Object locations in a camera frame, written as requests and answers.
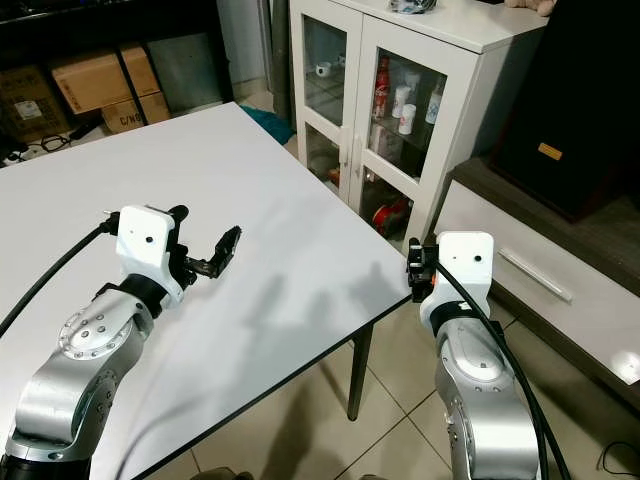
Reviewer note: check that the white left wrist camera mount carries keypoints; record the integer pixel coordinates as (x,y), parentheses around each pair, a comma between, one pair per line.
(145,245)

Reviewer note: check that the beige plush toy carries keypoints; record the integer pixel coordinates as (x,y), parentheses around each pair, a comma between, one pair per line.
(532,5)

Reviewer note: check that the teal cloth item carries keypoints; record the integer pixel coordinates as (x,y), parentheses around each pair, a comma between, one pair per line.
(270,123)

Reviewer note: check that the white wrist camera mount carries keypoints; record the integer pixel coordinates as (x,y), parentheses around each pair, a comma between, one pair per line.
(468,255)
(145,245)

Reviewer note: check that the red cola bottle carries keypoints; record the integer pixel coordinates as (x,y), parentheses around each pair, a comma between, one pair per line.
(381,90)

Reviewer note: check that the red round tin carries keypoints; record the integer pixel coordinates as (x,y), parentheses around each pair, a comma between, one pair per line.
(390,215)

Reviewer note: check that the white paper cup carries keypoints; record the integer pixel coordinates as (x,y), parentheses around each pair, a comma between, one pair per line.
(407,120)
(400,96)

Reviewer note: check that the small printed cardboard box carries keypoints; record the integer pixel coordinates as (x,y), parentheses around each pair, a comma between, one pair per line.
(132,115)

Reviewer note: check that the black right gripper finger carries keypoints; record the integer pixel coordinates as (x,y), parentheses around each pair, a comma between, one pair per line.
(413,258)

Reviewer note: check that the low white drawer cabinet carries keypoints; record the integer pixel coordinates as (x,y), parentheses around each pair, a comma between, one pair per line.
(540,240)

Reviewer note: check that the white patterned bottle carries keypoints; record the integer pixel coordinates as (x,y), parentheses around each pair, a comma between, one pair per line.
(436,103)

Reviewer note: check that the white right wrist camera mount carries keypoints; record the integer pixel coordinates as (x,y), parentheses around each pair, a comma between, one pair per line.
(468,255)

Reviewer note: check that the small white mug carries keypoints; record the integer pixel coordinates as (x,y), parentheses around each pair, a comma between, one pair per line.
(325,69)

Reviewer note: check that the grey glass panel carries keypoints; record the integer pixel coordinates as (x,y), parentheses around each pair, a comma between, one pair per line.
(185,68)

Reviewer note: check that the dark metal table leg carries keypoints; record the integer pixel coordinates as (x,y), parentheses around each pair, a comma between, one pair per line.
(360,375)

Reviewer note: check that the grey patterned item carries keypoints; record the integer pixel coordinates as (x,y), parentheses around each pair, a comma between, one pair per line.
(412,5)

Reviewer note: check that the white glass door cabinet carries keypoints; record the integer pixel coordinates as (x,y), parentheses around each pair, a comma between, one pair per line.
(460,30)

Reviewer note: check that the large brown cardboard box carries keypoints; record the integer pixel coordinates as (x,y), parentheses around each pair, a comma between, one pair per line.
(100,78)

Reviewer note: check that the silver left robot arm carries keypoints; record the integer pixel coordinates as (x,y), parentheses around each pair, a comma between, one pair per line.
(75,385)

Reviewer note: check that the dark brown cardboard box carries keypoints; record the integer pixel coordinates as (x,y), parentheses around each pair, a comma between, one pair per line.
(28,100)

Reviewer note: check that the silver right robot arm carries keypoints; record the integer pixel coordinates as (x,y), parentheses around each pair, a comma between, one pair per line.
(485,400)

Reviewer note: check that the black wooden speaker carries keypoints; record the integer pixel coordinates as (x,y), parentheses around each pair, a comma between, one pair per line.
(580,90)

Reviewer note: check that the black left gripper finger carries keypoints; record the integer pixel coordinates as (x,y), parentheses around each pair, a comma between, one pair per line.
(178,213)
(226,248)

